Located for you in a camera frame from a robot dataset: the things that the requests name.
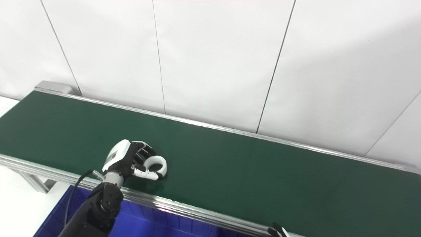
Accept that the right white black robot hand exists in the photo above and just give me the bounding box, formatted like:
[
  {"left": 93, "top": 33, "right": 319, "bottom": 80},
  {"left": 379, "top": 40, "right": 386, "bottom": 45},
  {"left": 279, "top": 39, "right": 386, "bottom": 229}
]
[{"left": 267, "top": 223, "right": 290, "bottom": 237}]

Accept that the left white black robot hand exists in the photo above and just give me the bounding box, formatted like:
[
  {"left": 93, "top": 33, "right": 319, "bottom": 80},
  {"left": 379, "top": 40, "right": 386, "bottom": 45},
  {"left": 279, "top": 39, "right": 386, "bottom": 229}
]
[{"left": 102, "top": 139, "right": 165, "bottom": 181}]

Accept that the white gear ring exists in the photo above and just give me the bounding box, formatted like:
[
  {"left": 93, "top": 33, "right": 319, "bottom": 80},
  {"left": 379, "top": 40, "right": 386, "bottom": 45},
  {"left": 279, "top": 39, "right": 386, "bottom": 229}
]
[{"left": 144, "top": 155, "right": 168, "bottom": 178}]

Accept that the green conveyor belt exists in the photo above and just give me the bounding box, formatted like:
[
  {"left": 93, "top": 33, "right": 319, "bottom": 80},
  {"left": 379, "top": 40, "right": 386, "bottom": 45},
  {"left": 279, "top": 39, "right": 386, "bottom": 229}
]
[
  {"left": 0, "top": 80, "right": 421, "bottom": 237},
  {"left": 0, "top": 91, "right": 421, "bottom": 237}
]

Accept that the blue bin with white gears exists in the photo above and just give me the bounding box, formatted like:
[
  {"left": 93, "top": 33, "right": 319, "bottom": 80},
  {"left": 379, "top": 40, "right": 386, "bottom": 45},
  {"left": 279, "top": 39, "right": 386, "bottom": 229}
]
[{"left": 33, "top": 185, "right": 214, "bottom": 237}]

